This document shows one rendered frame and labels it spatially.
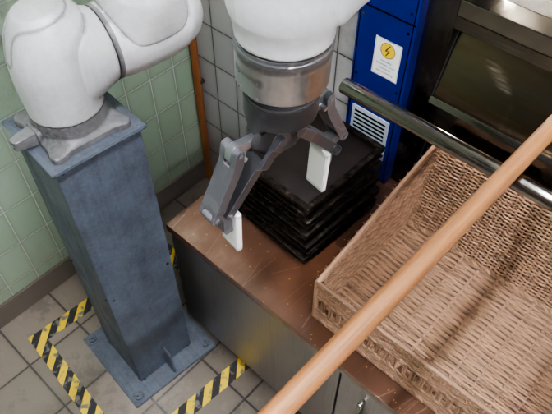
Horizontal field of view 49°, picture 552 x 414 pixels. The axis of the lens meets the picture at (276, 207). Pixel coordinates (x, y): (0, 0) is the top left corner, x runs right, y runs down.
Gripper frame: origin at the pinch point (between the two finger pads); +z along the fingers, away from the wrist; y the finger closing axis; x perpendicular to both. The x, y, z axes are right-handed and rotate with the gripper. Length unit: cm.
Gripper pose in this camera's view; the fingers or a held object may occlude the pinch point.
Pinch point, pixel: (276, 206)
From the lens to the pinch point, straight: 73.4
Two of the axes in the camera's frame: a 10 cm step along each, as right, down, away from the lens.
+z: -0.3, 5.9, 8.1
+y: -7.5, 5.2, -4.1
